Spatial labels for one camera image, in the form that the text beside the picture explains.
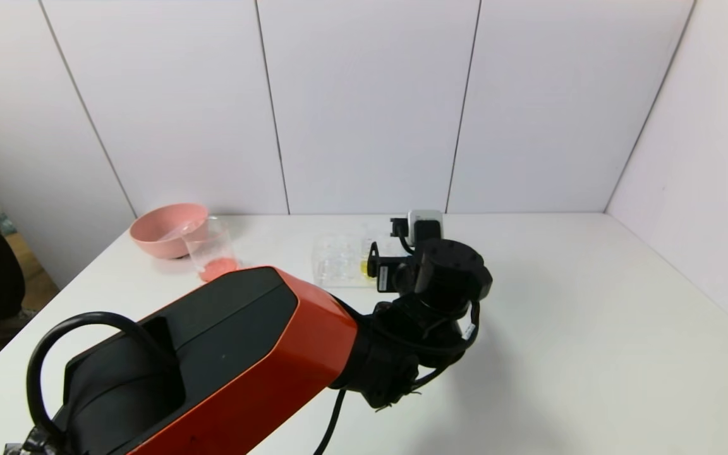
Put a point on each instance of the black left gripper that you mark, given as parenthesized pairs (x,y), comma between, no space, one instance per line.
(383,275)

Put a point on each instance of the test tube with red pigment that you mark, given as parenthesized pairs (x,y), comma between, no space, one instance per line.
(181,230)

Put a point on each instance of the orange and black left arm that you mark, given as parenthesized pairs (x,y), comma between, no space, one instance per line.
(244,366)

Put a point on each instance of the test tube with yellow pigment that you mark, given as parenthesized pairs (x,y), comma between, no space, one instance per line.
(364,268)

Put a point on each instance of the clear acrylic tube rack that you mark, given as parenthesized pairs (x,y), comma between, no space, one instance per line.
(339,262)

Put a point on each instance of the clear glass beaker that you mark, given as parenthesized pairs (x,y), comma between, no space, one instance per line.
(215,265)

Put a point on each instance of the pink plastic bowl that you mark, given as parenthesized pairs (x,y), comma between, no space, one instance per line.
(155,243)

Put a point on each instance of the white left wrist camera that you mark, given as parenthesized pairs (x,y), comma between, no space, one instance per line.
(426,224)

